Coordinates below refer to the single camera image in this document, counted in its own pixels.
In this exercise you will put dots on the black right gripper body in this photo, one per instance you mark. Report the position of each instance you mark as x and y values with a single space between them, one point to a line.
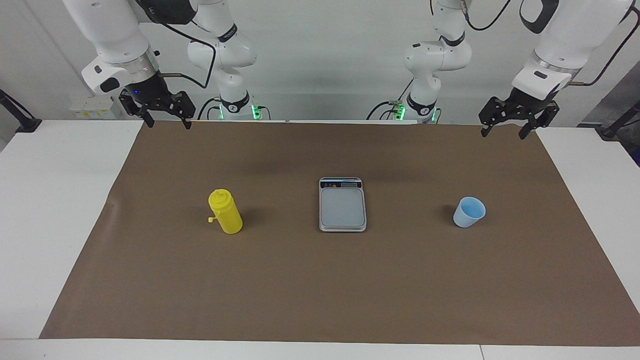
150 92

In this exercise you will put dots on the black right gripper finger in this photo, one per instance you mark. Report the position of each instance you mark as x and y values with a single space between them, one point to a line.
134 104
184 105

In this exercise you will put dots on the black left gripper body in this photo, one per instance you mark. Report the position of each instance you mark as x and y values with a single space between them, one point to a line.
530 100

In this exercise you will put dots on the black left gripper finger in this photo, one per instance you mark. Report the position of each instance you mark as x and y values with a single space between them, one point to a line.
497 109
545 114

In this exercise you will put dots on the light blue plastic cup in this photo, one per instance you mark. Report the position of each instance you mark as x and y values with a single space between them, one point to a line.
467 215

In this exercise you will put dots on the yellow squeeze bottle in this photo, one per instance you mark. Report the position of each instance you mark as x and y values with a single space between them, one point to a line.
227 215

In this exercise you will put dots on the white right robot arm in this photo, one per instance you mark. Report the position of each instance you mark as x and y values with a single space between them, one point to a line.
110 30

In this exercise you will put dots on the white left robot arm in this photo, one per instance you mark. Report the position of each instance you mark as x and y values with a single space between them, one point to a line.
575 35

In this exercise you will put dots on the silver digital kitchen scale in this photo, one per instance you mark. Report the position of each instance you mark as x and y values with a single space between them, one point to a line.
342 207

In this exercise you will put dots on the black clamp stand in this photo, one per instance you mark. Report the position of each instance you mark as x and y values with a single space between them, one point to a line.
612 130
22 122

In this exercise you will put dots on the dark grey panel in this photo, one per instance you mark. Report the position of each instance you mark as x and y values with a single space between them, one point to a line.
615 95

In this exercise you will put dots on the brown table mat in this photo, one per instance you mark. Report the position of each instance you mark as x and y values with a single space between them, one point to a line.
300 280

